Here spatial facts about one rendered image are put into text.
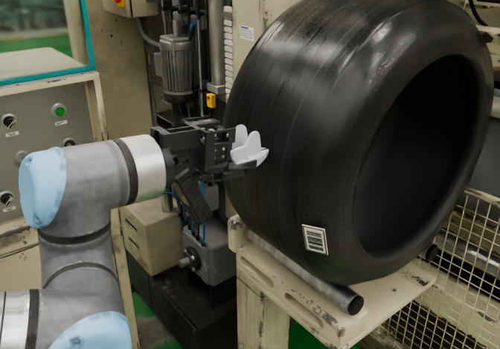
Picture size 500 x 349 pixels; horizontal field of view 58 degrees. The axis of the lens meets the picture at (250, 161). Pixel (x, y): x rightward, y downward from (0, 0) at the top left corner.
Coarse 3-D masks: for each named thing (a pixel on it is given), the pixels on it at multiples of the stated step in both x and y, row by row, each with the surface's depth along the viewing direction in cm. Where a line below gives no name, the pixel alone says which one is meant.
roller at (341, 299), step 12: (252, 240) 115; (264, 240) 111; (276, 252) 108; (288, 264) 105; (300, 276) 103; (312, 276) 100; (324, 288) 97; (336, 288) 95; (348, 288) 95; (336, 300) 95; (348, 300) 93; (360, 300) 93; (348, 312) 93
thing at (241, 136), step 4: (240, 124) 74; (236, 128) 74; (240, 128) 74; (244, 128) 75; (236, 132) 74; (240, 132) 74; (244, 132) 75; (236, 136) 74; (240, 136) 75; (244, 136) 75; (236, 140) 74; (240, 140) 75; (244, 140) 75; (232, 144) 74; (236, 144) 75; (240, 144) 75; (232, 148) 74; (264, 148) 77
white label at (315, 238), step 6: (306, 228) 76; (312, 228) 75; (318, 228) 75; (306, 234) 77; (312, 234) 76; (318, 234) 75; (324, 234) 75; (306, 240) 78; (312, 240) 77; (318, 240) 76; (324, 240) 76; (306, 246) 79; (312, 246) 78; (318, 246) 77; (324, 246) 76; (318, 252) 78; (324, 252) 77
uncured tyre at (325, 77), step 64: (320, 0) 84; (384, 0) 78; (256, 64) 82; (320, 64) 73; (384, 64) 70; (448, 64) 104; (256, 128) 79; (320, 128) 70; (384, 128) 124; (448, 128) 112; (256, 192) 82; (320, 192) 73; (384, 192) 121; (448, 192) 104; (320, 256) 81; (384, 256) 93
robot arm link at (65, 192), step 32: (32, 160) 53; (64, 160) 53; (96, 160) 55; (128, 160) 57; (32, 192) 52; (64, 192) 52; (96, 192) 55; (128, 192) 58; (32, 224) 54; (64, 224) 54; (96, 224) 57
